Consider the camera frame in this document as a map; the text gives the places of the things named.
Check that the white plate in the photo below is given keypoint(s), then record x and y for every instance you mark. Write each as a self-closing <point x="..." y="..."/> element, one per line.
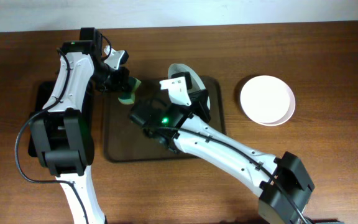
<point x="278" y="106"/>
<point x="252" y="93"/>

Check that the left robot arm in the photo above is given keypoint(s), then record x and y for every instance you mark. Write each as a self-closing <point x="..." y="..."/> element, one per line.
<point x="69" y="160"/>

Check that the black rectangular tray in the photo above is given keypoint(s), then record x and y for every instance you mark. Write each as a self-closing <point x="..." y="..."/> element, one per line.
<point x="39" y="102"/>

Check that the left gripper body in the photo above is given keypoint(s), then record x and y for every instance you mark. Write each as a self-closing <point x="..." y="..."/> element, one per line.
<point x="123" y="78"/>

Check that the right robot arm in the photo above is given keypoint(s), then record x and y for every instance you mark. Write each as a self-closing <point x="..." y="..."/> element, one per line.
<point x="282" y="184"/>

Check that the brown plastic tray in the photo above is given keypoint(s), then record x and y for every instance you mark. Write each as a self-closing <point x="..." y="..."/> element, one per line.
<point x="124" y="141"/>

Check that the pale blue plate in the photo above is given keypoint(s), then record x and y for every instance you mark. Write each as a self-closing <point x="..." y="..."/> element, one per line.
<point x="195" y="80"/>

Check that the green yellow sponge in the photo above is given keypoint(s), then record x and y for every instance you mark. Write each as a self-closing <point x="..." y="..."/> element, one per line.
<point x="128" y="95"/>

